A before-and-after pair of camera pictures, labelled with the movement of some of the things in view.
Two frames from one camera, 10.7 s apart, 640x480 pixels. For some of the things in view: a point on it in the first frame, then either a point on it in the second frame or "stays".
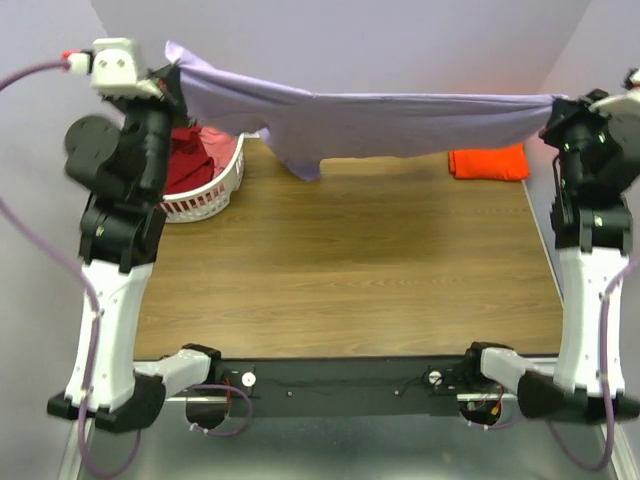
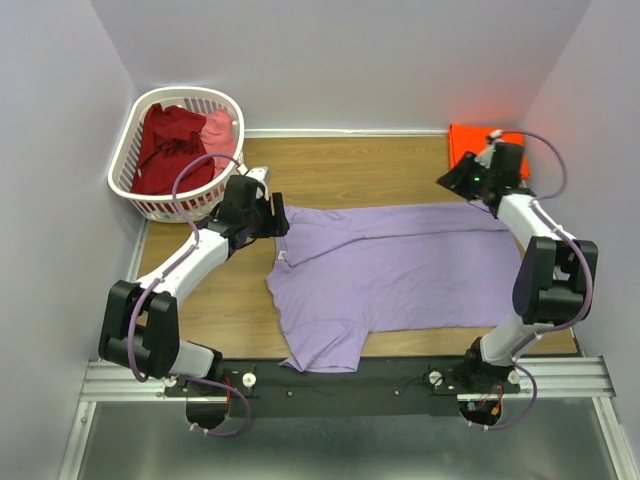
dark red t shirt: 189,164 stays
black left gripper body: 151,121 -> 258,220
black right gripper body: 572,133 -> 487,179
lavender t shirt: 306,125 -> 343,272
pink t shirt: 220,145 stays
